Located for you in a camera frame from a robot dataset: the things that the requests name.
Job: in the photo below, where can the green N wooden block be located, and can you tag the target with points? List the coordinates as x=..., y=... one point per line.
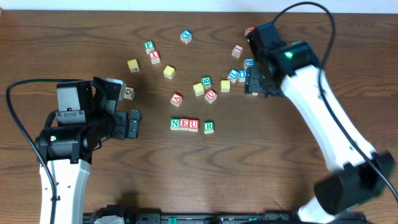
x=174, y=124

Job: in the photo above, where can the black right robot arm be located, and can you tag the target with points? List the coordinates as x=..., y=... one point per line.
x=358, y=172

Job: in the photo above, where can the yellow acorn wooden block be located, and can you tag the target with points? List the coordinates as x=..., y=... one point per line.
x=133, y=65

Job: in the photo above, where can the blue T wooden block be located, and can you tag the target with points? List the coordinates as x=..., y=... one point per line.
x=242, y=75

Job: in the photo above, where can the soccer ball J wooden block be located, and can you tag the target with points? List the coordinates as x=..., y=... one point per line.
x=129, y=93

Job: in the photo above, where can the blue P wooden block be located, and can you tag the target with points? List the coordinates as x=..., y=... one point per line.
x=248, y=62

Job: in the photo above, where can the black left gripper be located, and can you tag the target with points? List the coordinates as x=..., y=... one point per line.
x=121, y=124

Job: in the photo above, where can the red Y wooden block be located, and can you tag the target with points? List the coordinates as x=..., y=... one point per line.
x=154, y=57

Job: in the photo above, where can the red u wooden block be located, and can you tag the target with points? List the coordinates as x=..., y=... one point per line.
x=193, y=125
x=211, y=96

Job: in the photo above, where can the red A wooden block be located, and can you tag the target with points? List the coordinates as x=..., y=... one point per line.
x=176, y=99

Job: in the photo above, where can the green R wooden block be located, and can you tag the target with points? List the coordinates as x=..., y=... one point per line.
x=208, y=127

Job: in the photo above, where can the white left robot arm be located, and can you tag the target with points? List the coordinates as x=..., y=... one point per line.
x=67, y=152

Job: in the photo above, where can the red top far wooden block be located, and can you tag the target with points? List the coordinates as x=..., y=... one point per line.
x=248, y=30

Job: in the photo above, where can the green B wooden block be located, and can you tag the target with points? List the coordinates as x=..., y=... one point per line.
x=206, y=82

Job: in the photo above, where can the red E wooden block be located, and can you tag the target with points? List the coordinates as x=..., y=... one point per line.
x=184, y=124

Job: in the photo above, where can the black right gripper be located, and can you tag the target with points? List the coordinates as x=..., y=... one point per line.
x=257, y=80

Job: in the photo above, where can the green F wooden block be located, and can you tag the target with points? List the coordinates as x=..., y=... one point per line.
x=149, y=46

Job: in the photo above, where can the yellow O wooden block left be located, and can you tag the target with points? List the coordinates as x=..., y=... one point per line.
x=169, y=72

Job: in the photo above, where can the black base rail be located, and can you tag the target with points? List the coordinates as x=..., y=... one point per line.
x=119, y=214

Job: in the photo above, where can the blue L wooden block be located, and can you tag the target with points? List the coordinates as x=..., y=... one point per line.
x=233, y=75

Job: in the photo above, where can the blue X wooden block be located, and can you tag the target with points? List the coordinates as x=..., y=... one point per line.
x=186, y=36

